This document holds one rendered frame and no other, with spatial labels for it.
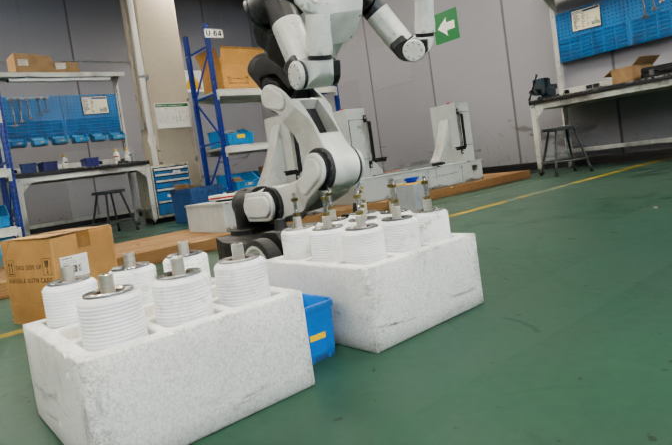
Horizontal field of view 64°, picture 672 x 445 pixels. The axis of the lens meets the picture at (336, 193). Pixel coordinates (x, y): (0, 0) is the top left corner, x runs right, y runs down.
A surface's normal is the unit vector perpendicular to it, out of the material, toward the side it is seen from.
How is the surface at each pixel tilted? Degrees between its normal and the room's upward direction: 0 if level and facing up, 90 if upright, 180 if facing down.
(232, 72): 89
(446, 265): 90
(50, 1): 90
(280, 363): 90
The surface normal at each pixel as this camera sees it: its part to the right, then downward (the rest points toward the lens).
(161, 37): 0.62, -0.05
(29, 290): -0.50, 0.11
